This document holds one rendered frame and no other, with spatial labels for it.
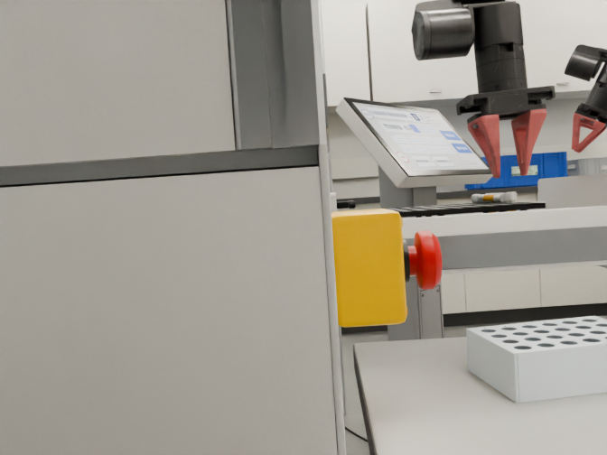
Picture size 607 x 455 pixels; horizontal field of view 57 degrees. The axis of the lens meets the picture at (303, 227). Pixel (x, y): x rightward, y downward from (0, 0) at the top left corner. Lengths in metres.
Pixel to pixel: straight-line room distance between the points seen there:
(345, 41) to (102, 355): 3.92
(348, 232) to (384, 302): 0.05
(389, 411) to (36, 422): 0.25
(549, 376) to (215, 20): 0.35
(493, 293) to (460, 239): 3.33
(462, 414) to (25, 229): 0.31
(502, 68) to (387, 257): 0.42
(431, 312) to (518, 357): 1.36
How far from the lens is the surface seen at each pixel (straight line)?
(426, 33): 0.71
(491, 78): 0.72
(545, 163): 4.15
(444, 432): 0.41
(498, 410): 0.45
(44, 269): 0.27
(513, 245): 0.62
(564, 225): 0.64
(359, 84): 4.07
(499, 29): 0.74
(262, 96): 0.25
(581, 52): 1.46
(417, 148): 1.66
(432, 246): 0.37
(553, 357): 0.47
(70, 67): 0.27
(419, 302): 1.74
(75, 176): 0.28
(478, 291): 3.89
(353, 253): 0.35
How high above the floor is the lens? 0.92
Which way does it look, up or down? 3 degrees down
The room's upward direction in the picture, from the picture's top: 4 degrees counter-clockwise
